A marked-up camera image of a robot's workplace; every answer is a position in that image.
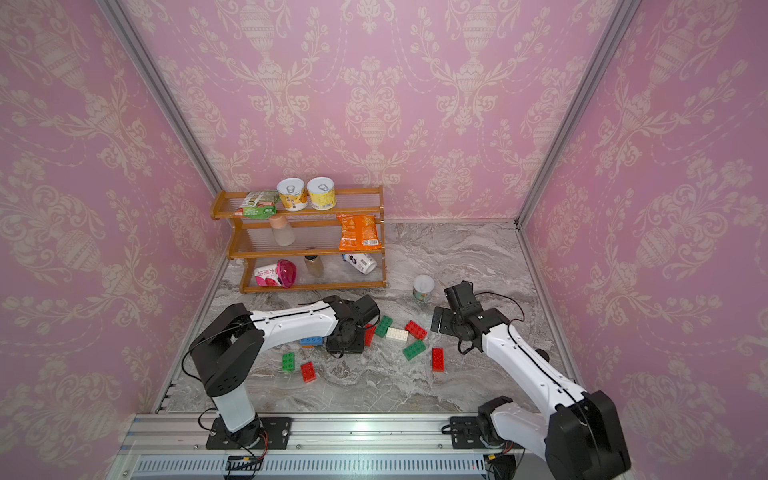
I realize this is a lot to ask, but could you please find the white brick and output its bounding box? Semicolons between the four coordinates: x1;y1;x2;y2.
386;327;409;342

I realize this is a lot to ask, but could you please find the light blue brick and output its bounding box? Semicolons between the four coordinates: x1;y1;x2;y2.
299;336;324;348

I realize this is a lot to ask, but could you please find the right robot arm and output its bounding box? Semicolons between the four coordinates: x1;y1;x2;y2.
431;281;632;479

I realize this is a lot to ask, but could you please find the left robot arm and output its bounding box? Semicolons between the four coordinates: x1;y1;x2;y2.
187;295;381;449

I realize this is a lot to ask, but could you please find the red brick centre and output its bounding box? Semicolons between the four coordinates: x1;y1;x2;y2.
364;326;376;347

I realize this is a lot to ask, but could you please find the red brick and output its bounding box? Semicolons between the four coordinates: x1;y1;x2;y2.
300;362;317;383
364;326;376;347
431;348;445;373
405;321;427;341

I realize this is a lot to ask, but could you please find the green brick upper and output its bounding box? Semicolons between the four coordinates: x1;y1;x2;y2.
374;316;393;338

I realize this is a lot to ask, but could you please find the red brick far right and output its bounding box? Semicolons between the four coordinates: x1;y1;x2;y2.
431;348;445;373

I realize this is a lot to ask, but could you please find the red brick upper right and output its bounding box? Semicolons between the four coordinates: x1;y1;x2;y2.
405;321;427;341

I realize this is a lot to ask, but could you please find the white lid green can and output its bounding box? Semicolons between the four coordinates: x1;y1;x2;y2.
412;274;435;303

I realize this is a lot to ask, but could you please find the white black lying can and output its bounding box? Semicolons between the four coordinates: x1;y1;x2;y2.
342;253;378;275

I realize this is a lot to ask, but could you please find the green brick lower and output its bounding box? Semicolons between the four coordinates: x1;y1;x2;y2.
402;340;426;361

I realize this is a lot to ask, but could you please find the small brown jar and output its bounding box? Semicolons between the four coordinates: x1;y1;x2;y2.
304;255;324;278

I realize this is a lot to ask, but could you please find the red brick lower left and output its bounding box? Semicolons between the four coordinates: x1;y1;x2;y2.
300;362;317;383

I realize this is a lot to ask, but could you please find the small green brick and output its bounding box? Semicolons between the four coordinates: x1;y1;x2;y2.
281;352;296;373

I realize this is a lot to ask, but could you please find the pink lying cup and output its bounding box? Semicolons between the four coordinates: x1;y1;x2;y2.
253;259;297;289

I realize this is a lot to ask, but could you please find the orange chip bag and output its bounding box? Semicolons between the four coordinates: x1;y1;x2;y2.
337;214;382;252

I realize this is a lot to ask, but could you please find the wooden three-tier shelf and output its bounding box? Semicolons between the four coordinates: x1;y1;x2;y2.
210;186;387;294

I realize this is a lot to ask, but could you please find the clear plastic bottle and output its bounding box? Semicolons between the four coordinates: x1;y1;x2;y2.
268;215;295;247

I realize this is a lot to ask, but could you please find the right yellow noodle cup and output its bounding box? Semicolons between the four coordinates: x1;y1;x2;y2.
306;177;336;211

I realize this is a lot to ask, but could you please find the yellow noodle cup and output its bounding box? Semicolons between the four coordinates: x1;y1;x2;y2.
277;178;308;212
306;177;336;211

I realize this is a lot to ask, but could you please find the left yellow noodle cup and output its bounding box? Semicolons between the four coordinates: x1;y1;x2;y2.
277;178;308;212

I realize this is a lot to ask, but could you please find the green white snack packet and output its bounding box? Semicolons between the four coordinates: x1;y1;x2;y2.
234;190;280;219

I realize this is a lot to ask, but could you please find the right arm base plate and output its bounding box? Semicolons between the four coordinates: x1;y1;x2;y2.
441;415;521;452

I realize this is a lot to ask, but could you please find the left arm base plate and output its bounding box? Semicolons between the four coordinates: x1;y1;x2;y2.
205;417;292;451

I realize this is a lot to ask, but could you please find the aluminium front rail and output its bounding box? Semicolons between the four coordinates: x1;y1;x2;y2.
109;412;533;479

